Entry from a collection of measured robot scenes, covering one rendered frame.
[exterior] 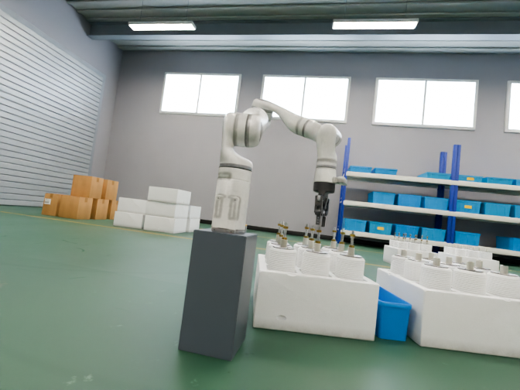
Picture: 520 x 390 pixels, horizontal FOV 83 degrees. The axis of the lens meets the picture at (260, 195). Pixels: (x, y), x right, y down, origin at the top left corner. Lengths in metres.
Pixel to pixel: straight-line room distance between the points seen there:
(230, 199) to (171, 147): 6.56
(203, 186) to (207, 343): 6.09
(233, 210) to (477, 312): 0.86
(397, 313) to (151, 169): 6.78
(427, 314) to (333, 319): 0.31
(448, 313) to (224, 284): 0.74
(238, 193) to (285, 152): 5.73
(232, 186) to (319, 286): 0.45
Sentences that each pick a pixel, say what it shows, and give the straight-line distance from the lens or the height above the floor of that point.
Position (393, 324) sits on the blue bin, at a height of 0.05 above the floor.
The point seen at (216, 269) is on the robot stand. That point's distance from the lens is 0.77.
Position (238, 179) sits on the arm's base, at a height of 0.44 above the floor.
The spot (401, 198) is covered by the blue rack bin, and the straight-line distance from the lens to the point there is 5.76.
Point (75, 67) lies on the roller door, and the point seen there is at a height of 2.83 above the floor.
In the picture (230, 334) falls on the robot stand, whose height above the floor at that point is 0.06.
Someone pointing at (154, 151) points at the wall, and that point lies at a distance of 7.49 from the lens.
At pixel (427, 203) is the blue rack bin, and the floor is 0.89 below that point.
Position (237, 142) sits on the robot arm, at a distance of 0.82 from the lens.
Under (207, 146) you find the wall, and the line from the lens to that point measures 6.94.
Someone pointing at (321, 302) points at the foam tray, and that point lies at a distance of 1.02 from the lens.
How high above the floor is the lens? 0.36
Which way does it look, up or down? 4 degrees up
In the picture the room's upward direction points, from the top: 7 degrees clockwise
